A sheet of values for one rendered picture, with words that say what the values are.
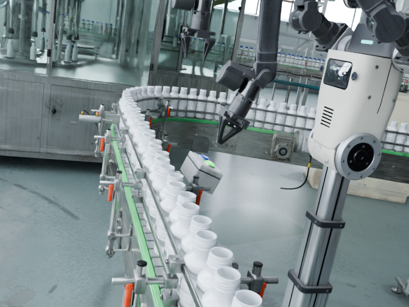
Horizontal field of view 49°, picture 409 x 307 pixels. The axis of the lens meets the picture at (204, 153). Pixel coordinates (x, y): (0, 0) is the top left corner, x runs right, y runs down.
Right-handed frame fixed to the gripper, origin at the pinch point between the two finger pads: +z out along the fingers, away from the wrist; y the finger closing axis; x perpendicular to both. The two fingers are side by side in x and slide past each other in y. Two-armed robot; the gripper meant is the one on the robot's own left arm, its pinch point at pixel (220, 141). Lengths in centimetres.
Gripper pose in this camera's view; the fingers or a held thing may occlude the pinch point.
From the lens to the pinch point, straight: 130.9
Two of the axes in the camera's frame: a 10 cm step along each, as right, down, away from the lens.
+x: 8.4, 4.1, 3.6
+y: 2.6, 3.0, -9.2
